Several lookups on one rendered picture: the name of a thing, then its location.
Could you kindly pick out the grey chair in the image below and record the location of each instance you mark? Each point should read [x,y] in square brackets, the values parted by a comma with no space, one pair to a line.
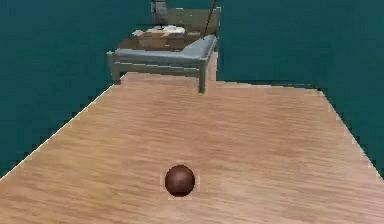
[159,12]

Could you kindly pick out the white pillow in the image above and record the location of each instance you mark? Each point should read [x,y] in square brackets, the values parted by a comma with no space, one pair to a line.
[170,29]

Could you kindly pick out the brown bat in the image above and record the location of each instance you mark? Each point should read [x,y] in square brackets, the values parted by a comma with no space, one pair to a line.
[209,19]

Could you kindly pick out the brown ball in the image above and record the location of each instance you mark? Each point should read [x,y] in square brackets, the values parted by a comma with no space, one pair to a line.
[179,180]

